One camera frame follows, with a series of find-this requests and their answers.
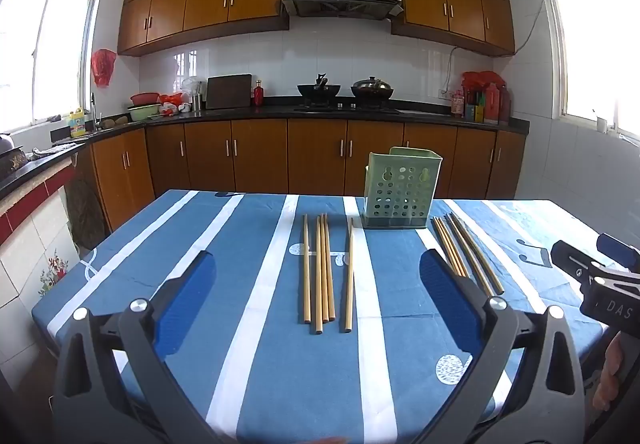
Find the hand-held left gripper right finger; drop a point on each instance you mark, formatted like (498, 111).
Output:
(445, 294)

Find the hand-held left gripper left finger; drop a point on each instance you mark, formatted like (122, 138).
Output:
(187, 294)

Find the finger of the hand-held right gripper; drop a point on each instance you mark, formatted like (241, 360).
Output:
(570, 254)
(617, 246)

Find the dark wooden chopstick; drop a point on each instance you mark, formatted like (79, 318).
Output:
(480, 256)
(472, 259)

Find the green perforated chopstick holder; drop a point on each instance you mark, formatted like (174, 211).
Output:
(400, 194)

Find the person's right hand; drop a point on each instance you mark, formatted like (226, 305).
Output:
(610, 369)

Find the dark round woven tray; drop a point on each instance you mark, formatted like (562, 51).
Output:
(86, 214)

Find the blue white striped tablecloth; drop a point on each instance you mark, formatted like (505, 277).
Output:
(300, 374)

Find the wooden lower cabinets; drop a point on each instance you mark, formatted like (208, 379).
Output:
(260, 154)

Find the dark sauce bottle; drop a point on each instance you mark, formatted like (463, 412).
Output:
(504, 106)

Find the red sauce bottle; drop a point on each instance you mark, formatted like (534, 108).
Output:
(492, 105)

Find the green and yellow boxes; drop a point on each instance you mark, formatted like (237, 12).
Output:
(475, 111)

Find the small labelled bottle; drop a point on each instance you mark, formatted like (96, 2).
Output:
(457, 106)

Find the green basin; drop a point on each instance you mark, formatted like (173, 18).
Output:
(144, 112)

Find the steel cup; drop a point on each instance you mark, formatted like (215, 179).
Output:
(197, 103)

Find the crumpled red plastic bag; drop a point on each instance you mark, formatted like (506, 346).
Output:
(482, 78)

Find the grey cloth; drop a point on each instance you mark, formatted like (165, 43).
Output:
(50, 151)

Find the red basin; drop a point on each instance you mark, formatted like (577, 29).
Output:
(145, 98)

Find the black kitchen countertop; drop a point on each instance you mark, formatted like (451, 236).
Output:
(270, 111)

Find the yellow detergent bottle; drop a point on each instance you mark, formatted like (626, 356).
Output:
(77, 125)

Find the steel faucet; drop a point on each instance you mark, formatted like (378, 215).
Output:
(93, 111)

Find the dark wooden cutting board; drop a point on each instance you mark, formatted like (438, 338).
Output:
(229, 91)

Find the clear plastic bag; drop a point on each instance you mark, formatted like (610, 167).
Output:
(190, 85)

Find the black gas stove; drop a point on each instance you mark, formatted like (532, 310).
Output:
(345, 109)

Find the red glass bottle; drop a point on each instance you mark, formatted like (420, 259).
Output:
(258, 95)

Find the dark pot with lid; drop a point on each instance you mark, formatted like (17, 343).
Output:
(372, 89)

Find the steel kettle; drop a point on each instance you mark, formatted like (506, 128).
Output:
(6, 143)

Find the black wok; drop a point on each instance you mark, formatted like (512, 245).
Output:
(320, 89)

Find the hanging red plastic bag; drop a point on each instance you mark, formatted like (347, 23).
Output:
(103, 66)

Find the white wall socket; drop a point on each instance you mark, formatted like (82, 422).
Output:
(444, 94)

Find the window with white frame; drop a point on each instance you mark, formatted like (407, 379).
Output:
(600, 44)
(55, 54)

